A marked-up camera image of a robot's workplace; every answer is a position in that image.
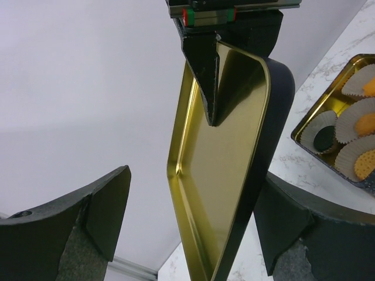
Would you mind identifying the aluminium frame rail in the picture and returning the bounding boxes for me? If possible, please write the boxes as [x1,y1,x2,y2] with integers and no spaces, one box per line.
[107,256,158,281]

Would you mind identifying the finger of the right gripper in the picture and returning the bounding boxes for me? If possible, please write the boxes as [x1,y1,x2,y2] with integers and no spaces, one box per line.
[217,10,284,57]
[173,18,220,126]

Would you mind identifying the white paper cup bottom left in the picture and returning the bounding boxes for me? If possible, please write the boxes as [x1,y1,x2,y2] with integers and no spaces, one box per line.
[335,135,374,182]

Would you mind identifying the white paper cup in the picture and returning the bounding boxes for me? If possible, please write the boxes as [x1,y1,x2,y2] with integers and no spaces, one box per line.
[300,110,338,155]
[335,135,374,182]
[342,64,374,98]
[335,98,374,144]

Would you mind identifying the white paper cup top left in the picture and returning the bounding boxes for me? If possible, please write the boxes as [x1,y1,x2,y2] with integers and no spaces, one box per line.
[300,110,338,155]

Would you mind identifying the white paper cup top right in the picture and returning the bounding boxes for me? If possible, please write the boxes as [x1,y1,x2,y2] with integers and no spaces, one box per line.
[342,64,374,98]

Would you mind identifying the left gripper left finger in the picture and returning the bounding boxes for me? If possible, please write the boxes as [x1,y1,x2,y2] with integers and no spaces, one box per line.
[1,166,131,280]

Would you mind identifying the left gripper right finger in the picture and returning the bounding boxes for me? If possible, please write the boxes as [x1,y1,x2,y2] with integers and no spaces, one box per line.
[254,173,374,280]

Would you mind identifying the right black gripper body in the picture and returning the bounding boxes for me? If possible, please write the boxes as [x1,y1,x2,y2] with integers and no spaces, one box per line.
[168,0,301,28]

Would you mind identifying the white paper cup centre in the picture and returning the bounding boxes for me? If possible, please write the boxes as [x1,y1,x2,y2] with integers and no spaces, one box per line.
[335,98,374,144]

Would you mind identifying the orange round cookie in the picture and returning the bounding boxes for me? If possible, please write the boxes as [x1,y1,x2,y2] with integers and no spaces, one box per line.
[354,112,375,138]
[354,149,375,180]

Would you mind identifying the gold tin lid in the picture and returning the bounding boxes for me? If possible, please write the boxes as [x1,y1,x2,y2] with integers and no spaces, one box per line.
[166,40,296,281]

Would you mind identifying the black round cookie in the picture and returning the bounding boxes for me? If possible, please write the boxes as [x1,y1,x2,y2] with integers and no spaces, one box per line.
[313,125,335,153]

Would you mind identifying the square cookie tin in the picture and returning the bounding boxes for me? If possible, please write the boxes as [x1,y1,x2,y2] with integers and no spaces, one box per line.
[291,54,374,194]

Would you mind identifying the orange flower cookie top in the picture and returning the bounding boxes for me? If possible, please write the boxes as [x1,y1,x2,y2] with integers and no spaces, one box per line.
[362,78,375,97]

